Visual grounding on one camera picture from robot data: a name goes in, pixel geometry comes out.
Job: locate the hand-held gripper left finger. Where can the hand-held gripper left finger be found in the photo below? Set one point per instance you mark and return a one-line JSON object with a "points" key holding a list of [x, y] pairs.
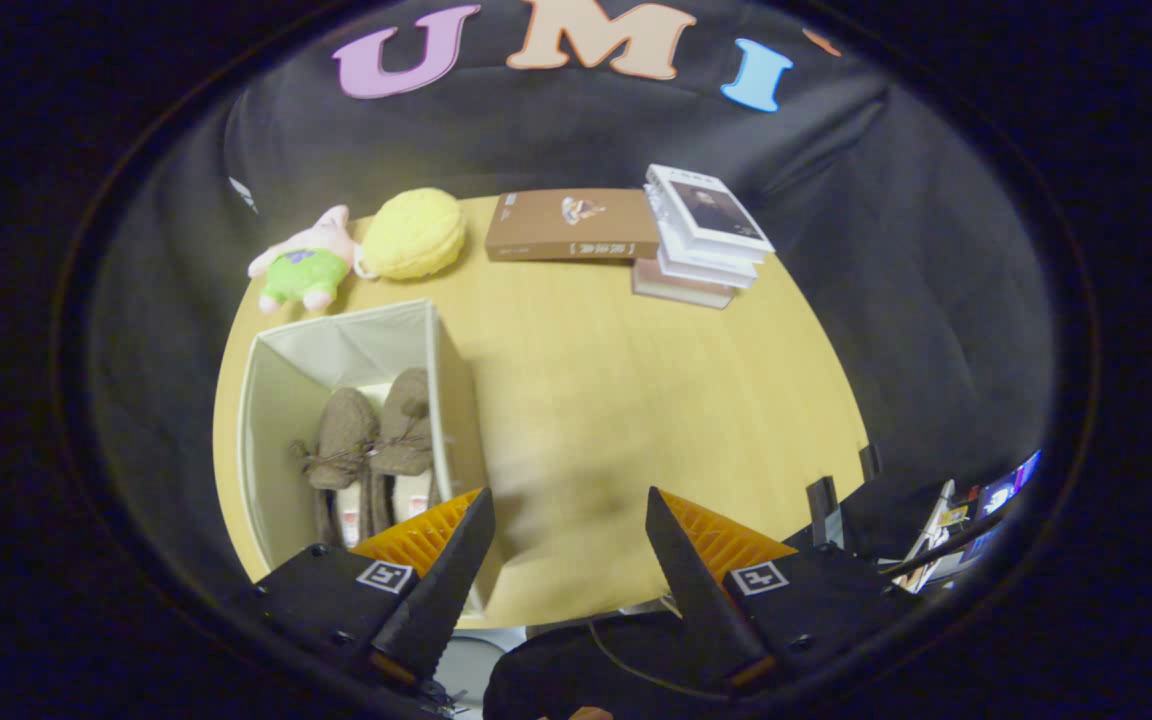
{"points": [[441, 600]]}

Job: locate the black clamp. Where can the black clamp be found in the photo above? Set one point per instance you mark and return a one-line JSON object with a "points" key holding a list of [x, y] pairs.
{"points": [[870, 462], [824, 510]]}

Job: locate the yellow plush toy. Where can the yellow plush toy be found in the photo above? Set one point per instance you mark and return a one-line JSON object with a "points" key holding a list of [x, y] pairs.
{"points": [[416, 235]]}

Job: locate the glowing blue screen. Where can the glowing blue screen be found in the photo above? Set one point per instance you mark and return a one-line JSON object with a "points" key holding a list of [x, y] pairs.
{"points": [[1006, 490]]}

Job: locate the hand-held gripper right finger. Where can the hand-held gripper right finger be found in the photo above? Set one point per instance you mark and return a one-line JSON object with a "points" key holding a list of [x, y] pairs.
{"points": [[701, 600]]}

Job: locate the white book with portrait cover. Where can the white book with portrait cover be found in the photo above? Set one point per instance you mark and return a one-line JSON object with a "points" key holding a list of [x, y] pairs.
{"points": [[711, 210]]}

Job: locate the beige fabric storage box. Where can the beige fabric storage box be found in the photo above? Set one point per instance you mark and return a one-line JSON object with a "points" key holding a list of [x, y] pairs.
{"points": [[276, 400]]}

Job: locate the pink and green plush toy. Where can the pink and green plush toy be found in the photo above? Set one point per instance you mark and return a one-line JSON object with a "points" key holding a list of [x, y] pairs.
{"points": [[306, 275]]}

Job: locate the brown fuzzy slipper shoe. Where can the brown fuzzy slipper shoe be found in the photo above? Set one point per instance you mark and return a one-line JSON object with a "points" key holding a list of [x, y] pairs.
{"points": [[406, 420], [341, 430]]}

